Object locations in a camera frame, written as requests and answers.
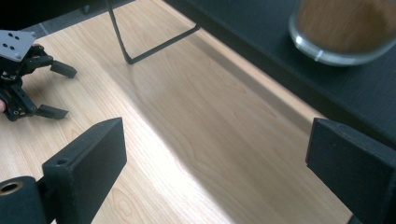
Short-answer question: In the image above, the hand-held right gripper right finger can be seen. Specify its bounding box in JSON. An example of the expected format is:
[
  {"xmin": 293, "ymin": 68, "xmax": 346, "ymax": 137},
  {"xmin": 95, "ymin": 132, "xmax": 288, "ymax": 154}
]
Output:
[{"xmin": 304, "ymin": 117, "xmax": 396, "ymax": 224}]

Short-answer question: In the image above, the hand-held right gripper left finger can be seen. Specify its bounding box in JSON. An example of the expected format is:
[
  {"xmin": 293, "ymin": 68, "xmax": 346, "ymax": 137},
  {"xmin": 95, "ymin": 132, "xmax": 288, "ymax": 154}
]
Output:
[{"xmin": 41, "ymin": 117, "xmax": 128, "ymax": 224}]

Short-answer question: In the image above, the black shelf with metal legs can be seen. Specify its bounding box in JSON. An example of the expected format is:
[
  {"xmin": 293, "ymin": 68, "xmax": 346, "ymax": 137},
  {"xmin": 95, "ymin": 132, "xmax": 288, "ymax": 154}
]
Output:
[{"xmin": 105, "ymin": 0, "xmax": 396, "ymax": 150}]

